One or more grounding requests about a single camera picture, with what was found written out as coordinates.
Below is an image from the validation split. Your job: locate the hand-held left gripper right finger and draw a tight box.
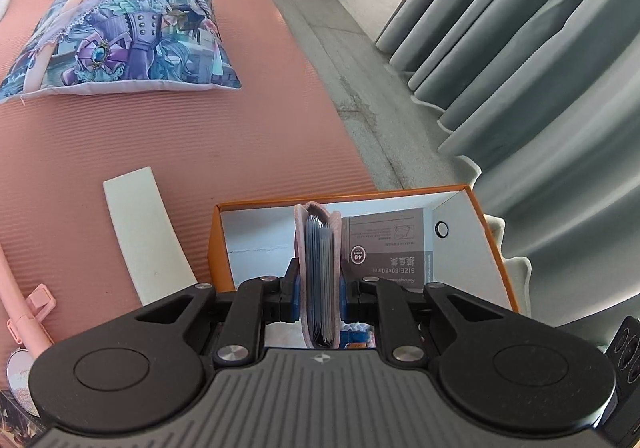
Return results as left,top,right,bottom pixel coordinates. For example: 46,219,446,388
337,275,506,366

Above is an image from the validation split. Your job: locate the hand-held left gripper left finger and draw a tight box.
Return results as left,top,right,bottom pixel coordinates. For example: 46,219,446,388
132,258,304,371

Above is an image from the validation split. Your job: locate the pink card holder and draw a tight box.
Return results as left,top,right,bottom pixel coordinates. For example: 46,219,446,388
292,202,347,350

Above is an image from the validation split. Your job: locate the grey card box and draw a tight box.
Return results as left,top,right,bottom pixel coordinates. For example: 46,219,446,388
340,208,437,289

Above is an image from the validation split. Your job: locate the orange cardboard box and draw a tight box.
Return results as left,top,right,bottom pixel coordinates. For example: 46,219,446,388
207,184,521,329

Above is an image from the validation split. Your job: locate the white curved foam piece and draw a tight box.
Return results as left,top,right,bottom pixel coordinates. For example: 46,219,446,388
102,167,199,307

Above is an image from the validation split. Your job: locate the pink foam mat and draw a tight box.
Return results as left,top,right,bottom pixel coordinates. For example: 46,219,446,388
0,0,381,379

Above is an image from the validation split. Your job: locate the pink selfie stick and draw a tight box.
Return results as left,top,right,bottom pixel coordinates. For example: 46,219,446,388
0,243,55,362

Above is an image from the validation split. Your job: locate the wide grey curtain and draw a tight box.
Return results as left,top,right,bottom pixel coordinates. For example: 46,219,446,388
375,0,640,329

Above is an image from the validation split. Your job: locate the printed cartoon pillow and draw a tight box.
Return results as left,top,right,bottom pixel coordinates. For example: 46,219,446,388
0,0,244,105

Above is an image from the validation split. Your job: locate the dark printed card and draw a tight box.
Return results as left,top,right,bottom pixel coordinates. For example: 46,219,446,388
0,390,48,448

